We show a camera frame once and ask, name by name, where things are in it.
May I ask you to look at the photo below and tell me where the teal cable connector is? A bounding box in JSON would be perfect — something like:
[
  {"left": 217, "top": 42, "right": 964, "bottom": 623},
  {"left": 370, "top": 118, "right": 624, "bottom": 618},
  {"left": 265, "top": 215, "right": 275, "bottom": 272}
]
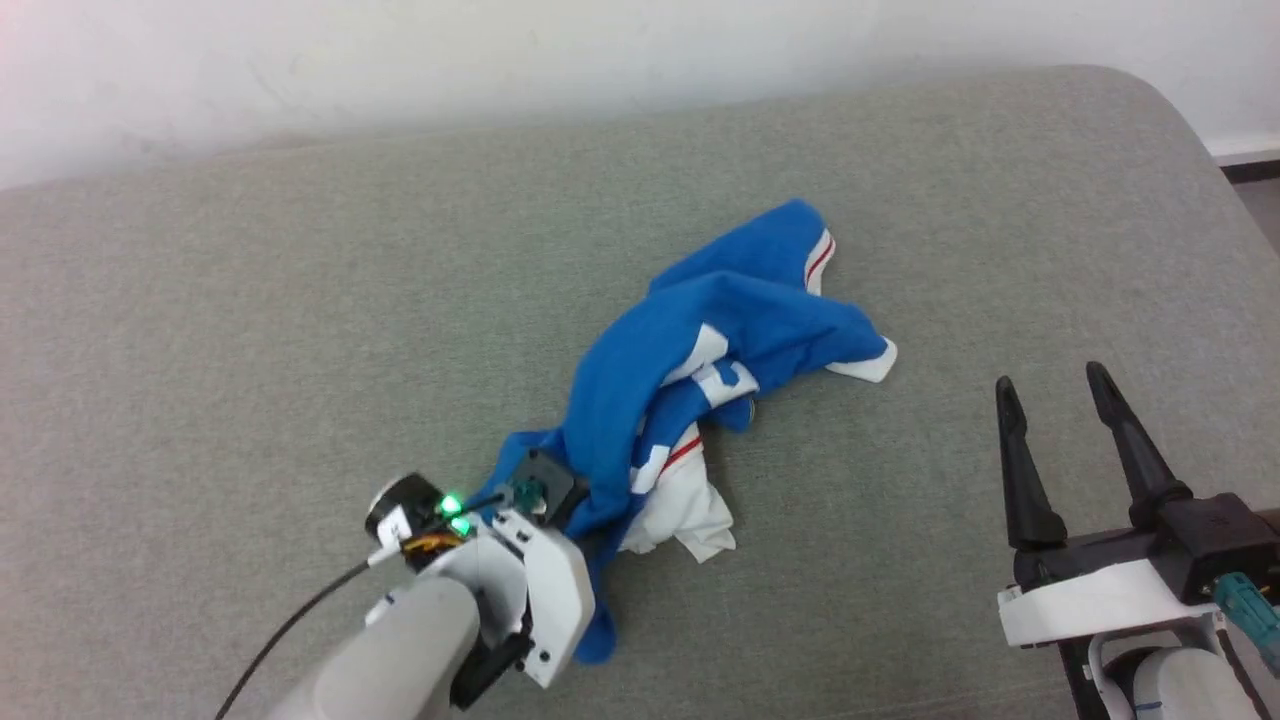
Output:
[{"left": 1214, "top": 573, "right": 1280, "bottom": 674}]

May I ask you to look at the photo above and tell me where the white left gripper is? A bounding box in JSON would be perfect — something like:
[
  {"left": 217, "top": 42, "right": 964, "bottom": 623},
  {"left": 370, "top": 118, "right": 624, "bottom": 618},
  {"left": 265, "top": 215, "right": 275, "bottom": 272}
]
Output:
[{"left": 480, "top": 510, "right": 598, "bottom": 691}]

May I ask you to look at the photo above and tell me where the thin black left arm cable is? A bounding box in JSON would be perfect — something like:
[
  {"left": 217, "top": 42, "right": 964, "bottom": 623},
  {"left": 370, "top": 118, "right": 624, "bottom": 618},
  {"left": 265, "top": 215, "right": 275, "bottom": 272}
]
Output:
[{"left": 213, "top": 548, "right": 401, "bottom": 720}]

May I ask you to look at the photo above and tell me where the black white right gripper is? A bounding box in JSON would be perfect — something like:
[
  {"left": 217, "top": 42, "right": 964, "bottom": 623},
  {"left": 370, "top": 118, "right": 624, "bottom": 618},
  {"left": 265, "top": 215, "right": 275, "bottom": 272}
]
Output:
[{"left": 995, "top": 361, "right": 1229, "bottom": 649}]

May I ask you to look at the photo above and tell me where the blue and white garment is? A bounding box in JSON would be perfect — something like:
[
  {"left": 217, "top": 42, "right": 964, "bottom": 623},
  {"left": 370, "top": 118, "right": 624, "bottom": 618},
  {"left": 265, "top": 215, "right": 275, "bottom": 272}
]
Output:
[{"left": 478, "top": 198, "right": 898, "bottom": 666}]

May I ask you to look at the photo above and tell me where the grey-green fabric sofa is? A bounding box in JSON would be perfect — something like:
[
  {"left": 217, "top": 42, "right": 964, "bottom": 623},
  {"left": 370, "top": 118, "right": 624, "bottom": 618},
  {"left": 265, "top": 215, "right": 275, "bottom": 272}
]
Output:
[{"left": 0, "top": 65, "right": 1280, "bottom": 720}]

